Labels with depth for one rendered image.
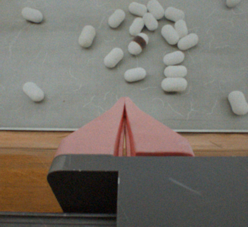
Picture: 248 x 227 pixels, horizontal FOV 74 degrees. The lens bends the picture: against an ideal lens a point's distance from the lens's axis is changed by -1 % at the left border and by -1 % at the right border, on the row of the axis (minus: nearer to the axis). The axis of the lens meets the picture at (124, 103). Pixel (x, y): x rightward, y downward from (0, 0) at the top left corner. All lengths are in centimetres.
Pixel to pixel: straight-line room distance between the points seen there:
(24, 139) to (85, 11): 23
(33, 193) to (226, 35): 37
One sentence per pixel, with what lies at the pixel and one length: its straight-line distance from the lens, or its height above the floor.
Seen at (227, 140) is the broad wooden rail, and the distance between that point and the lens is 27.
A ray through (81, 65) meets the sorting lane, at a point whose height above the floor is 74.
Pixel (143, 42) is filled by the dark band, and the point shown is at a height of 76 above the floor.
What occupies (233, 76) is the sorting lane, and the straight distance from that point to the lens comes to 31.
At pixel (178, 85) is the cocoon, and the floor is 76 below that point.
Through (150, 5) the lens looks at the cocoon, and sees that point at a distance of 32.
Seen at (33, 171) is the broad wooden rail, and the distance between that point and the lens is 25.
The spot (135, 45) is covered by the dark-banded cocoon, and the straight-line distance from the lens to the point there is 26.
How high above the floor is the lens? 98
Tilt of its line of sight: 75 degrees down
